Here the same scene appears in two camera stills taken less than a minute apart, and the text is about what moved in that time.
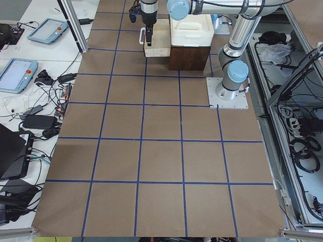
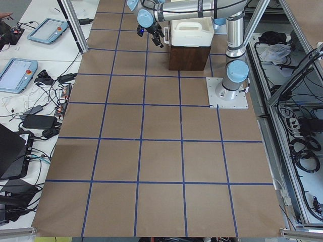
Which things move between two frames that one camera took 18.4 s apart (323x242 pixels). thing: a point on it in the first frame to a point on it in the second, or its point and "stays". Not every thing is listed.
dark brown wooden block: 188,58 stays
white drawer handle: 140,37 to 166,34
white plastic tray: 196,29 stays
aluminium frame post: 68,9 stays
